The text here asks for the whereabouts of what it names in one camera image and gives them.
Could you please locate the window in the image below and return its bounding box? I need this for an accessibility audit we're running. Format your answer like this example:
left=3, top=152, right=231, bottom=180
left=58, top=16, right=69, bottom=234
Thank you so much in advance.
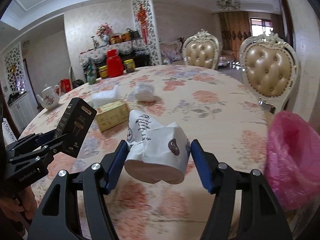
left=250, top=17, right=273, bottom=37

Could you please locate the dark wooden door frame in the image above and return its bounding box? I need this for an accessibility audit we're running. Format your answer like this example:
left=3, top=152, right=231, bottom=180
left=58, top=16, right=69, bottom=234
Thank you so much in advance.
left=275, top=0, right=294, bottom=43

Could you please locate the brown patterned curtain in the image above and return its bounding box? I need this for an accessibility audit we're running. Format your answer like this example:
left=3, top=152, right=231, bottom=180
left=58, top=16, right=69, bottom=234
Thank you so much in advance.
left=217, top=11, right=252, bottom=50

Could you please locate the white cabinet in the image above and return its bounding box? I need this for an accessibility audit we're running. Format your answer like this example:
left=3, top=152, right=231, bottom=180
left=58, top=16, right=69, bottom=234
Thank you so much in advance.
left=9, top=91, right=38, bottom=128

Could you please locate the brown plain curtain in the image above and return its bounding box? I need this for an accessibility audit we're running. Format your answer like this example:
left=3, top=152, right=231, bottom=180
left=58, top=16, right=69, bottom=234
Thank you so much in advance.
left=271, top=14, right=285, bottom=39

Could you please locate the pink trash bag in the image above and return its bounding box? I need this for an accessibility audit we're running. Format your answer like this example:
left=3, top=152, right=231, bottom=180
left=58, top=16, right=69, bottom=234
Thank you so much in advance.
left=264, top=110, right=317, bottom=210

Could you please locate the white foam sheet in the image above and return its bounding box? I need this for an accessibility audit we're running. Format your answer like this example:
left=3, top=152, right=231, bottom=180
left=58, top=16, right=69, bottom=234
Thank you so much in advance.
left=92, top=85, right=119, bottom=107

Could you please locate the red knot hanging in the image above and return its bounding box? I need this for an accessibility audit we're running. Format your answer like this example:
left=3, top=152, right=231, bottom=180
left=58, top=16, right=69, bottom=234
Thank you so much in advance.
left=137, top=4, right=148, bottom=40

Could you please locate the gold tufted dining chair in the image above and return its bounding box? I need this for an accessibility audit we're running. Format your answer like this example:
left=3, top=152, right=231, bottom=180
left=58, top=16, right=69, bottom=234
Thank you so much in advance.
left=239, top=33, right=298, bottom=113
left=182, top=29, right=220, bottom=70

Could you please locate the gold cardboard box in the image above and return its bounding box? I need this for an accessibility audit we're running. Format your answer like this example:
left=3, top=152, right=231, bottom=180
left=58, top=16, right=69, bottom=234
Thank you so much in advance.
left=96, top=99, right=128, bottom=132

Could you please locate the red thermos jug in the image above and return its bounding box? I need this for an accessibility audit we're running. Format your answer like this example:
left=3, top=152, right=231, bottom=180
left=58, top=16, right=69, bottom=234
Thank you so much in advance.
left=106, top=49, right=124, bottom=78

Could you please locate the black cardboard box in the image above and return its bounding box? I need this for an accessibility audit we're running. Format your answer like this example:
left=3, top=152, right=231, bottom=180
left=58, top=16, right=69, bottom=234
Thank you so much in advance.
left=54, top=97, right=98, bottom=158

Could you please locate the white plastic bag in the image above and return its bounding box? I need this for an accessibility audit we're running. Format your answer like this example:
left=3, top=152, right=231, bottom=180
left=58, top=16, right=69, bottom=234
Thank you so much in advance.
left=135, top=82, right=156, bottom=102

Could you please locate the black upright piano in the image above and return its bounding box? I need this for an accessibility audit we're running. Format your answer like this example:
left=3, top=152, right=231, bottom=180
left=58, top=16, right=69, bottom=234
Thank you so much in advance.
left=80, top=52, right=150, bottom=80

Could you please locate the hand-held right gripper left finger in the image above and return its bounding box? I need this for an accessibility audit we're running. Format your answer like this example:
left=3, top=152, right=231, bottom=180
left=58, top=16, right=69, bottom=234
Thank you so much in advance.
left=31, top=139, right=129, bottom=240

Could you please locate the white lattice screen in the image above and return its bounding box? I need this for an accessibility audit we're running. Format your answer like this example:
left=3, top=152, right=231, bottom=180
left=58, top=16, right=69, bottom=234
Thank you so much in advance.
left=131, top=0, right=160, bottom=65
left=4, top=44, right=27, bottom=93

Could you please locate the chandelier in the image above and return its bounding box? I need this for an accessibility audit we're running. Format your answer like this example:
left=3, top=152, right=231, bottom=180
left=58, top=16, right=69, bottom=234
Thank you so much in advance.
left=216, top=0, right=241, bottom=10

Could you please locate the jar with dark contents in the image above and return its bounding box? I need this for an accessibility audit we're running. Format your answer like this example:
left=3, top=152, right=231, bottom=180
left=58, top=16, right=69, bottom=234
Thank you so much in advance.
left=124, top=59, right=136, bottom=72

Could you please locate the printed white paper wrapper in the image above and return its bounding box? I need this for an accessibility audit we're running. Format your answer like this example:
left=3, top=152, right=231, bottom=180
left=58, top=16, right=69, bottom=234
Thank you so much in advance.
left=124, top=110, right=192, bottom=184

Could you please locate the green ceramic vase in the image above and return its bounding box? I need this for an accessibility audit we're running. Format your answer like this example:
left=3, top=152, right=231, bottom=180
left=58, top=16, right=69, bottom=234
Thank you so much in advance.
left=87, top=59, right=97, bottom=85

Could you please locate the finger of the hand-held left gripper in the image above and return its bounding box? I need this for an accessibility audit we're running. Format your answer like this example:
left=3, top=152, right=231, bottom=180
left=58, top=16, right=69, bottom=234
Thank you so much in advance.
left=5, top=130, right=60, bottom=156
left=9, top=134, right=70, bottom=167

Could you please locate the vase with pink flowers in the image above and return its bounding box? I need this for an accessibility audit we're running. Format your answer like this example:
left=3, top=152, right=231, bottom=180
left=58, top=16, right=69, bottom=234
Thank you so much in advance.
left=96, top=24, right=112, bottom=44

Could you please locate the white floral teapot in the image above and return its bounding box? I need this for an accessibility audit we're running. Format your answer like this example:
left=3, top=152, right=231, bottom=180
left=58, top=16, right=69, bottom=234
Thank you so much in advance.
left=36, top=84, right=62, bottom=110

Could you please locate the red gift box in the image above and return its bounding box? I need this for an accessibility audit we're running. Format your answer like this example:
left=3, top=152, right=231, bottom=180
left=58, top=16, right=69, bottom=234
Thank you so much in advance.
left=60, top=79, right=72, bottom=93

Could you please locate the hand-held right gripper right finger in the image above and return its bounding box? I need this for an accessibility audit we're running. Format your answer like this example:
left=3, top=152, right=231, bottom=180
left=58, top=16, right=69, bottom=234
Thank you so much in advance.
left=190, top=139, right=293, bottom=240

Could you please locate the carved pale sofa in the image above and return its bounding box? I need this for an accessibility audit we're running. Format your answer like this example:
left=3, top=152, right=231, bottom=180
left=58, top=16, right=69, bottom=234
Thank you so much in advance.
left=160, top=40, right=184, bottom=64

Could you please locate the person's left hand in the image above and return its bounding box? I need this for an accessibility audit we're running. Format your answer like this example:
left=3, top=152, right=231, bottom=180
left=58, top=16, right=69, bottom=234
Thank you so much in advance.
left=0, top=186, right=38, bottom=230

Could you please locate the floral lace piano cover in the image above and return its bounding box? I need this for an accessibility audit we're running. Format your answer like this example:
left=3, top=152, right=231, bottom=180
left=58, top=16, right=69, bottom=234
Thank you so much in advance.
left=79, top=39, right=148, bottom=65

